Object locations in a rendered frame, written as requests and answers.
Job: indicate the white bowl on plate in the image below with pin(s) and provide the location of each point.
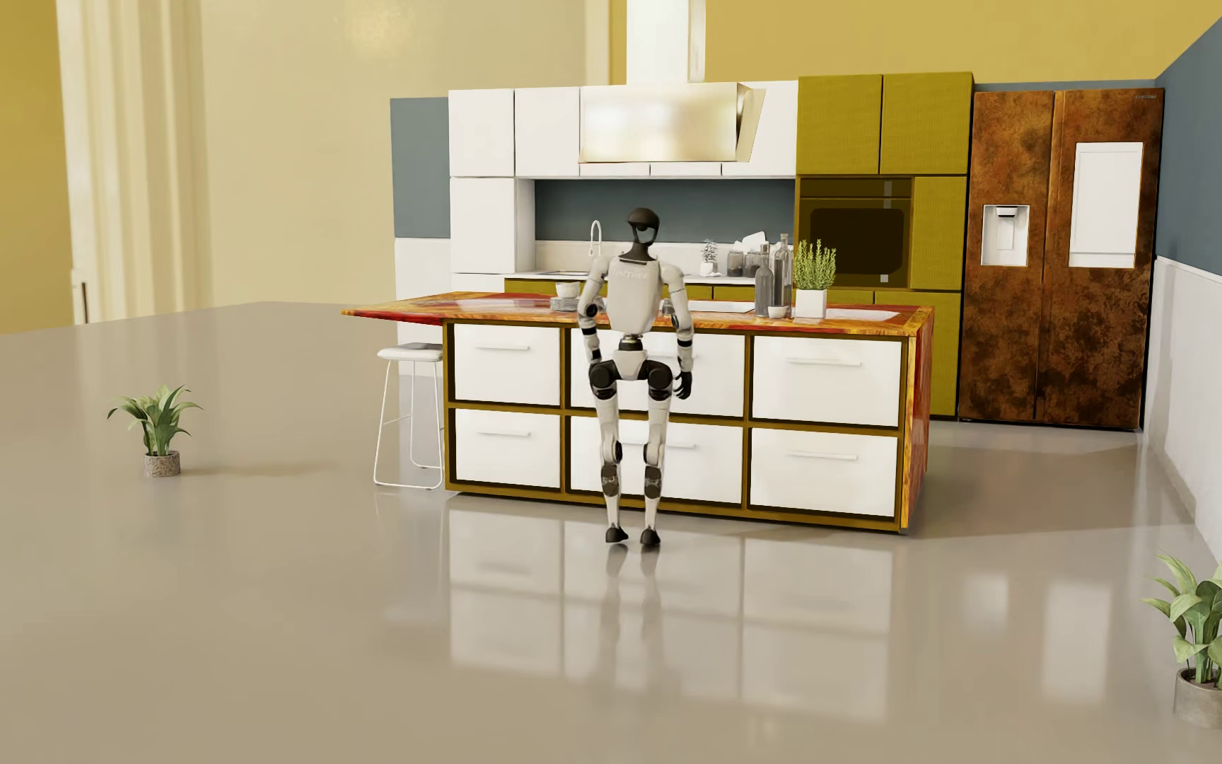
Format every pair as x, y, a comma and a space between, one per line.
566, 291

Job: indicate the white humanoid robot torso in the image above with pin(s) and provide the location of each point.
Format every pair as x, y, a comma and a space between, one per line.
632, 297

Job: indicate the robot left leg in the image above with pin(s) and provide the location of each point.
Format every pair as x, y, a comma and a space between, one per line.
656, 456

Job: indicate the robot leg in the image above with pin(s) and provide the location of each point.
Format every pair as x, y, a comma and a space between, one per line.
656, 456
608, 456

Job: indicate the kitchen island with white drawers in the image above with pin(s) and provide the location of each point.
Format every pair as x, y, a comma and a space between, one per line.
781, 403

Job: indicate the robot right leg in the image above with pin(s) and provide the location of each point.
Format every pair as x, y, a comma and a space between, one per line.
608, 456

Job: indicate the chrome sink faucet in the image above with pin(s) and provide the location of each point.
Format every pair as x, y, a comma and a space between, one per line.
595, 239

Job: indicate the short grey glass bottle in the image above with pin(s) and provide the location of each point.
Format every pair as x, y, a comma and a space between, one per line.
764, 286

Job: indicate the tiny potted counter plant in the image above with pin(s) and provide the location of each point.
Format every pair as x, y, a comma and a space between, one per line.
709, 258

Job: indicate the grey counter jar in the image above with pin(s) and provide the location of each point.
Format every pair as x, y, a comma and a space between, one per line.
735, 262

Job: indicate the black robot head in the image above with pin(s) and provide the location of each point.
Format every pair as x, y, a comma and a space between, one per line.
643, 226

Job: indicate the tall grey glass bottle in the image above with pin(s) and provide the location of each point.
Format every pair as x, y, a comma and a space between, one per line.
782, 271

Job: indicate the herb plant in white pot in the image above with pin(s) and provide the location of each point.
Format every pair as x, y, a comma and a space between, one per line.
813, 278

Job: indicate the white bar stool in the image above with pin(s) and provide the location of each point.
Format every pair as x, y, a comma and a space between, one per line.
409, 414

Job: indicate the built-in black oven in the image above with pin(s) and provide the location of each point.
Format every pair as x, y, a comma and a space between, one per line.
857, 233

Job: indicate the steel range hood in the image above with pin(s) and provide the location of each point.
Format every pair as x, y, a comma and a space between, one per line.
664, 117

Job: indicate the olive green kitchen cabinets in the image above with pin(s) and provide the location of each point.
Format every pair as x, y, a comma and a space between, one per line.
924, 191

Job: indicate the rusty brown double-door refrigerator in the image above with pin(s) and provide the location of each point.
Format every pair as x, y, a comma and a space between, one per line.
1059, 255

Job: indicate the small potted floor plant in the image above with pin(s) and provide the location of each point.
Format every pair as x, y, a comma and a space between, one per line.
157, 424

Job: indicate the large potted floor plant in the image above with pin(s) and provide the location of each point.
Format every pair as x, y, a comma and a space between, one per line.
1213, 637

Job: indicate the white wall cabinets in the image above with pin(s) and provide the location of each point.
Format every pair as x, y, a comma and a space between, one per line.
510, 175

